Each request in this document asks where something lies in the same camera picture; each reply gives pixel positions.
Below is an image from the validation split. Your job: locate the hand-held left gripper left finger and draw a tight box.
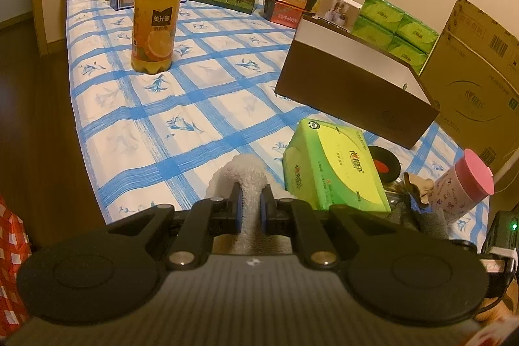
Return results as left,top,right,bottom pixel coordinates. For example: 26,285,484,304
107,182,244,269

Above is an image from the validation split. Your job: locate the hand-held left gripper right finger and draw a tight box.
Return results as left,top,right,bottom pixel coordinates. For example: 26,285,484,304
260,184,400,269

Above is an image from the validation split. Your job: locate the light grey fluffy cloth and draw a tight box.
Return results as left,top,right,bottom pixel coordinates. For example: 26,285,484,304
207,153,293,254

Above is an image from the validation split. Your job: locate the dark grey towel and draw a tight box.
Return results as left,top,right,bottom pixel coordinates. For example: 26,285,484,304
385,200,451,239

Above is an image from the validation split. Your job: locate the black round puff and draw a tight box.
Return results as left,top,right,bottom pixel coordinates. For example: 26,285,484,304
367,145,402,182

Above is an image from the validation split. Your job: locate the brown shoe box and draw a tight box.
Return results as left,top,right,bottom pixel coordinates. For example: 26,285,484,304
274,14,441,150

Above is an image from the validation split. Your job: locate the pink lidded cartoon cup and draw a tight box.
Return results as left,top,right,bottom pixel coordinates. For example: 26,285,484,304
430,149,496,226

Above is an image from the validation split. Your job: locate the white fan stand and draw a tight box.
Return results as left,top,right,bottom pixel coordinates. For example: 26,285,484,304
491,155,519,181

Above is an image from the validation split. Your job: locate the green tissue box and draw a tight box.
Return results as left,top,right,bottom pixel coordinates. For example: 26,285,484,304
282,118,392,213

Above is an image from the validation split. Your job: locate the blue checked bed sheet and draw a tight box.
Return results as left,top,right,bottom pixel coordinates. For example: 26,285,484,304
65,0,491,253

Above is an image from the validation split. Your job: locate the large tan cardboard box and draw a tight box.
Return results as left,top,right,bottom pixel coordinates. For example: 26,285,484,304
417,0,519,172

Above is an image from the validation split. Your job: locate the red snack box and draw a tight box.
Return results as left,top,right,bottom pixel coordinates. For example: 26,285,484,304
261,0,316,30

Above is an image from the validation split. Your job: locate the orange juice bottle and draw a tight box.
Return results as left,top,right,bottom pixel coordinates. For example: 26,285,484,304
131,0,182,75

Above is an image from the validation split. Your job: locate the white photo print box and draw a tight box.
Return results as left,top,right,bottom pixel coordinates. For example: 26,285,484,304
314,0,363,34

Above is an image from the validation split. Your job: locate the stack of green tissue packs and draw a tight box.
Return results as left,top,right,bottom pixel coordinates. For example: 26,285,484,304
351,0,441,75

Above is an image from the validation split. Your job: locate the red checked bag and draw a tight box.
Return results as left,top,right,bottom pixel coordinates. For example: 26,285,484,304
0,196,33,339

